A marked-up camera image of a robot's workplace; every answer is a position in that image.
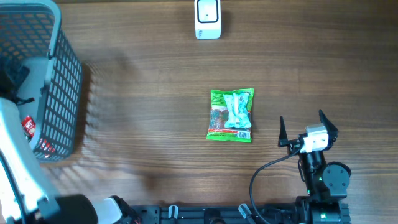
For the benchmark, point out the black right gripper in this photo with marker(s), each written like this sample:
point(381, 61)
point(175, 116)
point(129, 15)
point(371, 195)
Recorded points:
point(296, 142)

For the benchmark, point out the light teal wipes packet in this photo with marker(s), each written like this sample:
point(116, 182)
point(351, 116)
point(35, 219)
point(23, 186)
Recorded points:
point(237, 110)

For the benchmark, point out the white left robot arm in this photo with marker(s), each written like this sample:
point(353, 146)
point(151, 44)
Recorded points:
point(28, 197)

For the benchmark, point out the grey plastic mesh basket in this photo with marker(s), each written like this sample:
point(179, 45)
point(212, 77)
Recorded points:
point(31, 32)

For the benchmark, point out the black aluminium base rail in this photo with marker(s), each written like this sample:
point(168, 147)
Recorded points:
point(270, 213)

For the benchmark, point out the red snack stick packet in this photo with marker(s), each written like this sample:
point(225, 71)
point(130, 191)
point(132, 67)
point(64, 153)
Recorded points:
point(29, 126)

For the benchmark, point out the white barcode scanner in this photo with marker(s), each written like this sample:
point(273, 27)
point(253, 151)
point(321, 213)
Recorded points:
point(207, 19)

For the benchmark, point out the green gummy candy bag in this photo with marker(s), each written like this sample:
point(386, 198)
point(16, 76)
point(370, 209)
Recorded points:
point(219, 115)

